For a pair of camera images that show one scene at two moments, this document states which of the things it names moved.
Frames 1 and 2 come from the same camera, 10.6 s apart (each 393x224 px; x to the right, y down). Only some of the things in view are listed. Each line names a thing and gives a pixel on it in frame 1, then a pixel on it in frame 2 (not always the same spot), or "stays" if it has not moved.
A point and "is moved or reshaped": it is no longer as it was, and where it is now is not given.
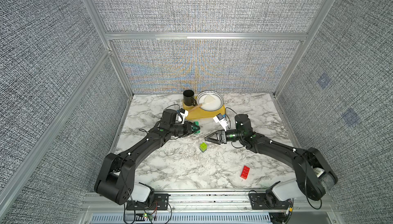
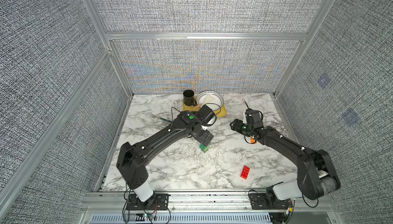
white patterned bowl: [211, 101] stays
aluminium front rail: [188, 202] stays
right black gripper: [220, 134] to [236, 125]
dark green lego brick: [195, 128] is moved or reshaped
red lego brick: [244, 173] stays
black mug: [189, 97] stays
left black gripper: [188, 128] to [203, 139]
